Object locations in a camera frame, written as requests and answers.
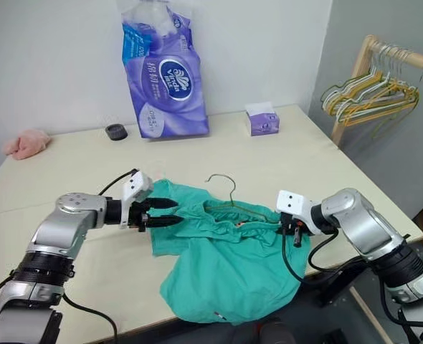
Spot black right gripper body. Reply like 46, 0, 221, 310
277, 211, 311, 249

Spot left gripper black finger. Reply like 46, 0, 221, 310
150, 197, 179, 210
147, 214, 185, 228

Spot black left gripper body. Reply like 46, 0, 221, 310
127, 198, 156, 232

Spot olive wire hanger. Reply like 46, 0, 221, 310
204, 173, 281, 225

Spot green shorts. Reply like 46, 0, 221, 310
149, 178, 313, 327

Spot black round cap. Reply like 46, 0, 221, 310
104, 123, 129, 142

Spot small purple tissue box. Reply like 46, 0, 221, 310
244, 100, 281, 138

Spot wooden clothes rack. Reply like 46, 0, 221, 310
331, 34, 423, 146

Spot purple tissue multipack bag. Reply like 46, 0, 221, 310
119, 0, 212, 141

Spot pink cloth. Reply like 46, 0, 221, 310
1, 128, 52, 161

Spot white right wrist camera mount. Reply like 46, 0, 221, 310
275, 190, 319, 237

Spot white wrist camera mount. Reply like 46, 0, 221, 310
275, 190, 319, 237
119, 171, 155, 229

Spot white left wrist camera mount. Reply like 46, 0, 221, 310
119, 171, 155, 229

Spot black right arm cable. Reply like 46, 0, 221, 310
281, 228, 342, 287

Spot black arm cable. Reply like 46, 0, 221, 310
281, 228, 342, 287
62, 167, 141, 344

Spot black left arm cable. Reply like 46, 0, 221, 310
62, 167, 141, 344

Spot black table support bracket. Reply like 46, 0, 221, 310
316, 255, 378, 308

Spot white wire hanger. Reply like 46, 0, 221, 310
322, 44, 413, 115

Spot green wire hanger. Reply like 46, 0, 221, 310
320, 46, 390, 139

